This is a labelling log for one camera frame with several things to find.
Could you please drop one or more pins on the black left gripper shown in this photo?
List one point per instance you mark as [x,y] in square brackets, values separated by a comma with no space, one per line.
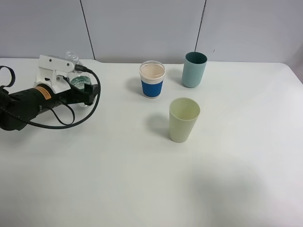
[73,96]

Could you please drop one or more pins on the clear bottle green label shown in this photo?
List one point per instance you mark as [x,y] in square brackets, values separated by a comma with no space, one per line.
[77,78]

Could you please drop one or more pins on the pale green plastic cup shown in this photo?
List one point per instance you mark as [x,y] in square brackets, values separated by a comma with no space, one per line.
[183,114]

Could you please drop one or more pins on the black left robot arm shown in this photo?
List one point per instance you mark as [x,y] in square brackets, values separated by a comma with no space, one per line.
[18,109]

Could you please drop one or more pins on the blue sleeved paper cup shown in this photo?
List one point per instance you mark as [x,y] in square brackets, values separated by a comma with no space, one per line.
[152,75]

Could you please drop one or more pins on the teal plastic cup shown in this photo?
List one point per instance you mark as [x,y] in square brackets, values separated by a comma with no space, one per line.
[193,70]

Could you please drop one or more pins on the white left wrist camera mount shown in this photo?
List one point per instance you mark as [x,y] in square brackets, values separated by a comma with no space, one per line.
[52,72]

